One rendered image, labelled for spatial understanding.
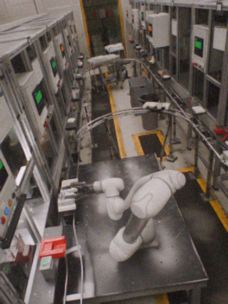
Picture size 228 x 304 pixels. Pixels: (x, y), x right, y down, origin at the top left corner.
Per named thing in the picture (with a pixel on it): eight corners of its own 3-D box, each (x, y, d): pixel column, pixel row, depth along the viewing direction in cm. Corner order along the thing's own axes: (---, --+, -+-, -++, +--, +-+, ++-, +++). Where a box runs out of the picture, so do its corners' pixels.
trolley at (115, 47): (129, 76, 782) (126, 44, 729) (112, 80, 776) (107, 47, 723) (123, 70, 852) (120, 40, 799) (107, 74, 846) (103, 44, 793)
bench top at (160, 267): (208, 282, 157) (208, 279, 155) (45, 307, 158) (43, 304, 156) (155, 155, 283) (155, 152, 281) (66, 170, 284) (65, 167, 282)
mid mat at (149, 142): (175, 159, 378) (175, 158, 378) (141, 164, 379) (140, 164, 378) (160, 130, 462) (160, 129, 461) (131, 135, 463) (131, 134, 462)
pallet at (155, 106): (143, 111, 354) (142, 105, 348) (146, 107, 364) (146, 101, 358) (167, 113, 337) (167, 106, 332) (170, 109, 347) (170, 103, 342)
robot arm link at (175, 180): (157, 166, 138) (143, 179, 131) (183, 162, 123) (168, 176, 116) (168, 185, 140) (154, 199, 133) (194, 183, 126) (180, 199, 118)
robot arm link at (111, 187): (100, 179, 170) (103, 198, 169) (122, 176, 170) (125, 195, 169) (101, 179, 181) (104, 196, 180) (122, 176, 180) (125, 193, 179)
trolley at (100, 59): (97, 96, 674) (91, 59, 622) (91, 91, 719) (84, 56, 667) (126, 88, 696) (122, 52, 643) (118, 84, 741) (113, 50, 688)
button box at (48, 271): (54, 279, 144) (49, 268, 138) (41, 281, 144) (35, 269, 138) (56, 266, 151) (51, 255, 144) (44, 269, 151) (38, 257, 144)
